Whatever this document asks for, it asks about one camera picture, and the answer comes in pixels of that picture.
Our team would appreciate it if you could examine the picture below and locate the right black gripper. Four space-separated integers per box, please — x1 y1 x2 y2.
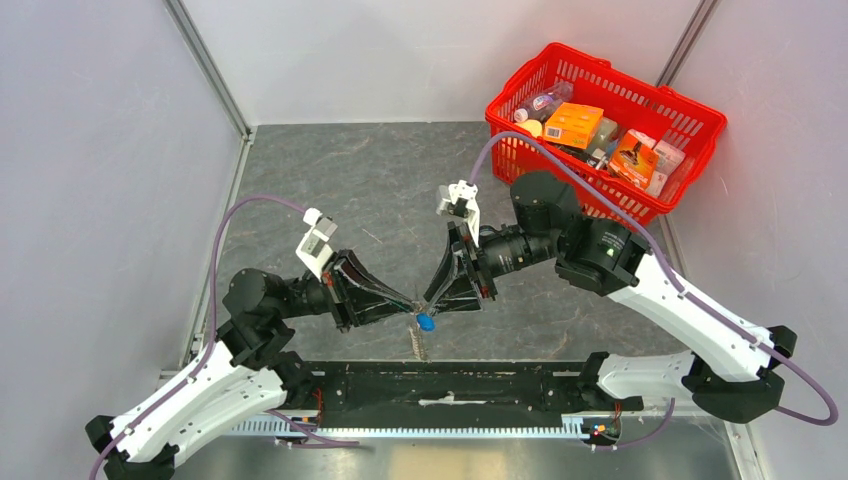
424 220 560 318

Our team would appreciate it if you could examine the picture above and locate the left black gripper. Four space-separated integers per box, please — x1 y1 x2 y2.
275 247 417 331

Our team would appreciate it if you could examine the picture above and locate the blue tagged key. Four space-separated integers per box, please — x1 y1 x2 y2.
415 313 436 332

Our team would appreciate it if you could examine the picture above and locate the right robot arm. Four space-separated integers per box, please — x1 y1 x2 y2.
418 171 797 424

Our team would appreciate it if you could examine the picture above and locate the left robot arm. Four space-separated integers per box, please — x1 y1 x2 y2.
85 249 417 479

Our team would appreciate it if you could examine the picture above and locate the round yellow lid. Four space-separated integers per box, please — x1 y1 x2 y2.
515 119 544 138

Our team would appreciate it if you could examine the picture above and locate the clear plastic bottle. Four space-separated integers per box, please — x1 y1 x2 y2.
512 81 574 123

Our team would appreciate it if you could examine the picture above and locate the orange cardboard box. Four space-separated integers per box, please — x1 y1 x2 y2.
542 103 604 149

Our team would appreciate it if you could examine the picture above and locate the red plastic shopping basket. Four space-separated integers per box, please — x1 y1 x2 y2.
484 42 728 228

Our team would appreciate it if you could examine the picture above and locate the orange white product box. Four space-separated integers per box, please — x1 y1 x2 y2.
607 129 658 190

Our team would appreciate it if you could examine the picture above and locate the white small box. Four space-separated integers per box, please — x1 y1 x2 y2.
646 141 685 198

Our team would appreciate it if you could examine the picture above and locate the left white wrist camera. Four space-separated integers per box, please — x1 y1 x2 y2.
295 208 338 277

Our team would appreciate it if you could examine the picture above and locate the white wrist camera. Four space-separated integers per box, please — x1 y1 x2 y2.
295 208 338 277
436 180 480 245

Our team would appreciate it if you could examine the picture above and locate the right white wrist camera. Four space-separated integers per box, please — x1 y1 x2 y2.
436 180 480 245

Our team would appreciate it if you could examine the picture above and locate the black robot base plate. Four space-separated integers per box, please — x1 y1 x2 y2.
264 359 670 431

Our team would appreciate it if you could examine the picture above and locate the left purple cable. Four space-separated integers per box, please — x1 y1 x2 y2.
88 194 310 480

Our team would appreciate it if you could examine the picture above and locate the purple cable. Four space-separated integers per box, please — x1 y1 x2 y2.
468 131 840 427
88 194 310 480

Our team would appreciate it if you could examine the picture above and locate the slotted cable duct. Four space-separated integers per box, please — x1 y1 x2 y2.
225 414 592 441

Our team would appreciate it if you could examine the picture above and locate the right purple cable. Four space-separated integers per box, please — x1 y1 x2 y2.
468 131 840 427

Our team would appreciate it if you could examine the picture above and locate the left aluminium frame post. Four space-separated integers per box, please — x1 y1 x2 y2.
163 0 252 139

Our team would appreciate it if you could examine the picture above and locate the aluminium frame post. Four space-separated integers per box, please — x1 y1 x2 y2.
163 0 252 139
655 0 721 87

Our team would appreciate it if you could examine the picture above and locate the right aluminium frame post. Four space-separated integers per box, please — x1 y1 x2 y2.
655 0 721 87

